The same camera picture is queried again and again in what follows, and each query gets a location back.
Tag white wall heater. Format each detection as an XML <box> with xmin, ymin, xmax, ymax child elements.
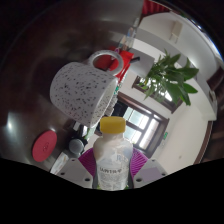
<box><xmin>169</xmin><ymin>21</ymin><xmax>184</xmax><ymax>43</ymax></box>

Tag white speckled mug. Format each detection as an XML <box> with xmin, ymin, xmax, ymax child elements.
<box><xmin>49</xmin><ymin>49</ymin><xmax>124</xmax><ymax>129</ymax></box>

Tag clear bottle with yellow cap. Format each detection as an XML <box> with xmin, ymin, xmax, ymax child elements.
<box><xmin>92</xmin><ymin>116</ymin><xmax>134</xmax><ymax>192</ymax></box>

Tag red carpeted stairs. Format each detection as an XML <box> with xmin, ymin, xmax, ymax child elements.
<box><xmin>141</xmin><ymin>0</ymin><xmax>171</xmax><ymax>16</ymax></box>

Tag flat round red coaster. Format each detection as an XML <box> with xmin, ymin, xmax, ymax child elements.
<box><xmin>31</xmin><ymin>129</ymin><xmax>58</xmax><ymax>163</ymax></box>

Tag brown wooden double door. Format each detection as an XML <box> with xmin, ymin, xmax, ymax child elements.
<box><xmin>113</xmin><ymin>93</ymin><xmax>169</xmax><ymax>158</ymax></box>

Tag red plastic box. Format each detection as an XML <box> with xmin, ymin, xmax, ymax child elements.
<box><xmin>96</xmin><ymin>49</ymin><xmax>135</xmax><ymax>83</ymax></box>

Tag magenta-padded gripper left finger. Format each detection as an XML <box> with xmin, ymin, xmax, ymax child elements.
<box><xmin>57</xmin><ymin>147</ymin><xmax>98</xmax><ymax>190</ymax></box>

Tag small plant in white pot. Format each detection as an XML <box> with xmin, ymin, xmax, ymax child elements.
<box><xmin>128</xmin><ymin>49</ymin><xmax>200</xmax><ymax>107</ymax></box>

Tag grey headphones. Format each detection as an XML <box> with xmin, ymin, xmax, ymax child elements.
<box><xmin>68</xmin><ymin>138</ymin><xmax>86</xmax><ymax>156</ymax></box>

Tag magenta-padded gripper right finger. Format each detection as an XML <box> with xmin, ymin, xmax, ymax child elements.
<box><xmin>132</xmin><ymin>147</ymin><xmax>168</xmax><ymax>189</ymax></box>

